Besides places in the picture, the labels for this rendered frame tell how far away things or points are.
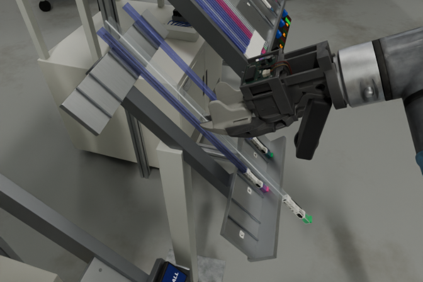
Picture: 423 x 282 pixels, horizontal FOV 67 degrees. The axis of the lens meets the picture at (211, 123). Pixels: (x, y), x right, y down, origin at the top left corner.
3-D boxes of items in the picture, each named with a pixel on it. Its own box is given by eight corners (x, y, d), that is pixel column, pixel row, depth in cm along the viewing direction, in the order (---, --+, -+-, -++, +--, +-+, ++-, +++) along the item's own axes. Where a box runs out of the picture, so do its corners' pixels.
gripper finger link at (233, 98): (195, 84, 52) (247, 70, 47) (211, 111, 55) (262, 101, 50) (189, 96, 49) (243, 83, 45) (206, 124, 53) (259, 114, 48)
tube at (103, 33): (264, 188, 78) (267, 187, 78) (263, 192, 77) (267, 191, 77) (99, 29, 58) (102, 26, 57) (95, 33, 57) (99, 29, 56)
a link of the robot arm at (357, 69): (378, 77, 44) (388, 117, 38) (343, 86, 46) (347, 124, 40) (368, 29, 40) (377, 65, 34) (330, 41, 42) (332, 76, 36)
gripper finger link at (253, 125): (227, 113, 49) (282, 98, 45) (231, 122, 50) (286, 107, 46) (222, 135, 45) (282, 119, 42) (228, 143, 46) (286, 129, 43)
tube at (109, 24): (305, 218, 64) (310, 216, 63) (305, 224, 63) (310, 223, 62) (106, 20, 44) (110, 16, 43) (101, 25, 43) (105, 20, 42)
